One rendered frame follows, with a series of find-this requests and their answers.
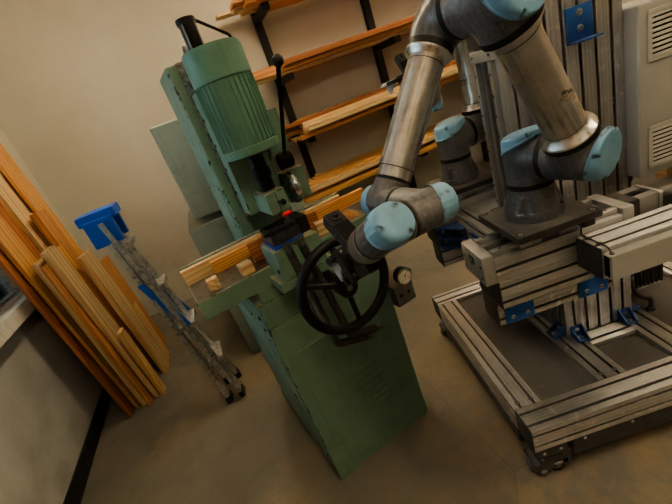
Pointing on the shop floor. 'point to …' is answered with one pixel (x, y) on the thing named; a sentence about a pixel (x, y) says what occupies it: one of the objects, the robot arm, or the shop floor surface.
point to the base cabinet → (345, 378)
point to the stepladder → (159, 293)
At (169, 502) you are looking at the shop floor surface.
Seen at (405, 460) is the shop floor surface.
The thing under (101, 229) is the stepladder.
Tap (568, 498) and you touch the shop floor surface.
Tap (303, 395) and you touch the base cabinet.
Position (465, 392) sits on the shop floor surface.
